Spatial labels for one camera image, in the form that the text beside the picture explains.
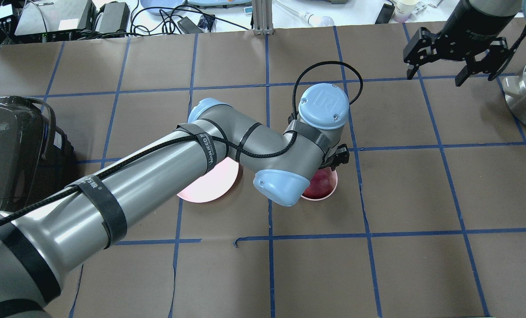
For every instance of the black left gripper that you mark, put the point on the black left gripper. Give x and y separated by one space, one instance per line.
339 155

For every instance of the brown paper table mat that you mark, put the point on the brown paper table mat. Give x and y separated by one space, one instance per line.
428 219

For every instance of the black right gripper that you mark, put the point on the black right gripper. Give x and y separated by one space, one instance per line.
470 27

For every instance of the dark grey rice cooker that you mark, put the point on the dark grey rice cooker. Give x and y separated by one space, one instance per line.
36 156

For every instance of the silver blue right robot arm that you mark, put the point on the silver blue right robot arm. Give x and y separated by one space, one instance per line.
472 34

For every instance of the pink plate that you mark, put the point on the pink plate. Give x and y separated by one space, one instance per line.
214 184

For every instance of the white cup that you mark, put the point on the white cup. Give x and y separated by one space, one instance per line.
403 10

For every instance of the black power adapter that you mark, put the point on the black power adapter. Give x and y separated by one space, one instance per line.
112 18

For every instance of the aluminium frame post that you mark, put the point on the aluminium frame post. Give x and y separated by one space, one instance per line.
262 17

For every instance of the red apple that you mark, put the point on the red apple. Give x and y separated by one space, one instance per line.
321 185

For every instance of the pink bowl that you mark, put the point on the pink bowl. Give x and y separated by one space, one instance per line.
334 181

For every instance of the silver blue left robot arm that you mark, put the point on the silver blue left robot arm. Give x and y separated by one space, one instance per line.
42 243

